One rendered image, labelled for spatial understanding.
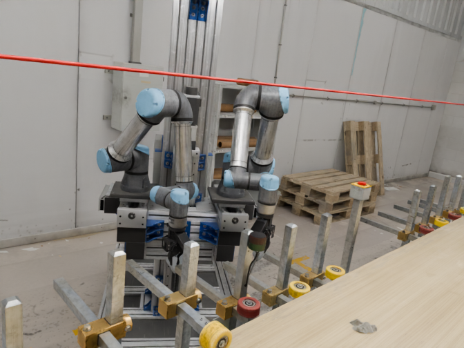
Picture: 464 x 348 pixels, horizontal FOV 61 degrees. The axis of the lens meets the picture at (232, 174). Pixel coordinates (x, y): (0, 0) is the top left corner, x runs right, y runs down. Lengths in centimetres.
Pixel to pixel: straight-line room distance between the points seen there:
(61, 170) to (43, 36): 113
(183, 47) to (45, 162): 203
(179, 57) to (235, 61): 253
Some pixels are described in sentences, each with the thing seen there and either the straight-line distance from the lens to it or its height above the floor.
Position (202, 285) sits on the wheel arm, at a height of 86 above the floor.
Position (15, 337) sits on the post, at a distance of 107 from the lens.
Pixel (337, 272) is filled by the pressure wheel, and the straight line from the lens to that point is 175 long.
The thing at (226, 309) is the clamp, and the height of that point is 86.
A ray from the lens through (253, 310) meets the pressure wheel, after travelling 139.
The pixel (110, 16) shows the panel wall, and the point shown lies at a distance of 383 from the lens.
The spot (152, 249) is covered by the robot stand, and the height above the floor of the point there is 74.
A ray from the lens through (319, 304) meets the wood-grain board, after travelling 151.
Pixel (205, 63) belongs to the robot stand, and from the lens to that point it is 211.
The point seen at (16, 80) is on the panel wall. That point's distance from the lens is 360.
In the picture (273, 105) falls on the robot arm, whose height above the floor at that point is 154.
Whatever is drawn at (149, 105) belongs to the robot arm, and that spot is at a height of 150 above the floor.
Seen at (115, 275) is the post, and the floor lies 112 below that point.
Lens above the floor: 166
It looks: 14 degrees down
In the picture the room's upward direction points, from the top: 7 degrees clockwise
